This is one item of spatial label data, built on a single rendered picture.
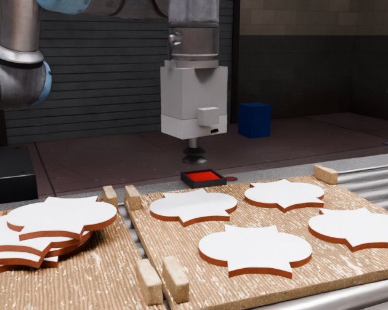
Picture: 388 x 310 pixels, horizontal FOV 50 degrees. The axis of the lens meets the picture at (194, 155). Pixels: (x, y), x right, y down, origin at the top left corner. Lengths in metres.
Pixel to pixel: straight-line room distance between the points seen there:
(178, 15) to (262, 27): 5.70
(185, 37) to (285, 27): 5.94
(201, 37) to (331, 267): 0.36
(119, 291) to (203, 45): 0.35
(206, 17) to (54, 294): 0.41
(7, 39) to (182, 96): 0.53
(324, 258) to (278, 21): 5.97
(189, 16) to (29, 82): 0.54
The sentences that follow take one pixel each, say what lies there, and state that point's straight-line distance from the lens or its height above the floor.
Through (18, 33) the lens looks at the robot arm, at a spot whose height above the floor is 1.22.
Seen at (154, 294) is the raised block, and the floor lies 0.95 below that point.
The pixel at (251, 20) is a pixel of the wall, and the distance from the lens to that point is 6.21.
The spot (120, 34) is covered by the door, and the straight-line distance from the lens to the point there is 5.41.
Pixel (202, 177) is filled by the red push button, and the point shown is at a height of 0.93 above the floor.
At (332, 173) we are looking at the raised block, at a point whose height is 0.96.
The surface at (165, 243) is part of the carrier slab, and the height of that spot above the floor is 0.94.
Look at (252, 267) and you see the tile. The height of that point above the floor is 0.95.
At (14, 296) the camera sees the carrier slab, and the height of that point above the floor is 0.94.
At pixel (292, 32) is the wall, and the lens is 6.62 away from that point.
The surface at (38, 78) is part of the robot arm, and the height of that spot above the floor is 1.12.
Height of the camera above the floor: 1.21
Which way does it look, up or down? 16 degrees down
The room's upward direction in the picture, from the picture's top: straight up
